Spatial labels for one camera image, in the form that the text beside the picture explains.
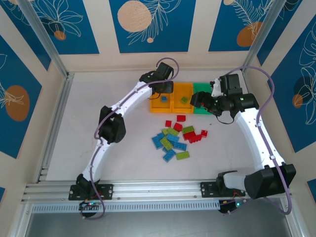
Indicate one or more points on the yellow bin for blue bricks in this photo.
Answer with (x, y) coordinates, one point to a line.
(154, 108)

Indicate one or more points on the green plastic bin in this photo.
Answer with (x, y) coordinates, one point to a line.
(200, 86)

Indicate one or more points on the small red lego brick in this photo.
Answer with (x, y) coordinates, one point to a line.
(204, 133)
(168, 123)

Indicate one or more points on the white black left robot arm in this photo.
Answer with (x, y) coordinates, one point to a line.
(138, 95)

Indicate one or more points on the small blue lego brick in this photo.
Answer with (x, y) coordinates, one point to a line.
(163, 99)
(165, 149)

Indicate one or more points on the aluminium side rail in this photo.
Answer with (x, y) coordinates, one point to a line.
(54, 128)

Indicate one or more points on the electronics board with LED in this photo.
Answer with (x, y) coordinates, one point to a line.
(89, 205)
(229, 207)

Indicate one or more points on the long aluminium base rail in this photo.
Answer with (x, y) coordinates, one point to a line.
(158, 188)

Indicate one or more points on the yellow bin for green bricks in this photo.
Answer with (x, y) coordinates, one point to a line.
(180, 108)

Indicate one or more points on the aluminium frame post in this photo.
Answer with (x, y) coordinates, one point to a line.
(267, 37)
(42, 32)

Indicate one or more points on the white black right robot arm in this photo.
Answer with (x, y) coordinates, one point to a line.
(254, 138)

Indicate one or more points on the small green lego brick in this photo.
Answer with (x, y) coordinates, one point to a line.
(184, 100)
(164, 131)

